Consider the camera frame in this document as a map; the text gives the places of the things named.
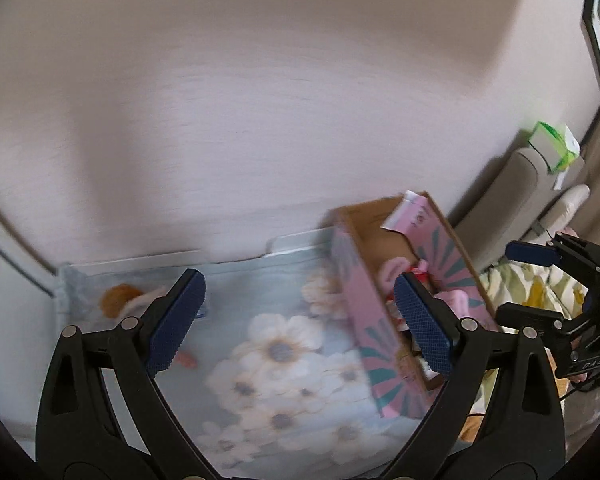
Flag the green and white tissue pack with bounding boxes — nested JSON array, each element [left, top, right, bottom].
[[527, 121, 581, 173]]

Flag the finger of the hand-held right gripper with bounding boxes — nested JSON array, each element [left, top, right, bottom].
[[506, 232, 600, 281], [496, 302, 566, 333]]

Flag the light blue floral blanket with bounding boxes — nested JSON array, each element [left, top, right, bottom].
[[55, 250, 431, 478]]

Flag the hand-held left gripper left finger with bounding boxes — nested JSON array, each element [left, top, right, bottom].
[[36, 268, 207, 480]]

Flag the grey cushion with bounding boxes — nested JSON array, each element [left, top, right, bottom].
[[530, 183, 591, 241], [452, 146, 556, 271]]

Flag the green floral bedsheet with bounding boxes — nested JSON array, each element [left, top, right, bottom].
[[472, 257, 593, 441]]

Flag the pink fluffy sock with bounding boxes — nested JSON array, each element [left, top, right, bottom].
[[379, 257, 473, 321]]

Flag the brown plush hat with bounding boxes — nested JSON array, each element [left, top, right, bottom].
[[100, 282, 173, 321]]

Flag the pink striped cardboard box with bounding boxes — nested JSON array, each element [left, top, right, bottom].
[[330, 190, 501, 421]]

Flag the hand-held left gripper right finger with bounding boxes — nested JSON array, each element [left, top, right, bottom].
[[394, 270, 566, 480]]

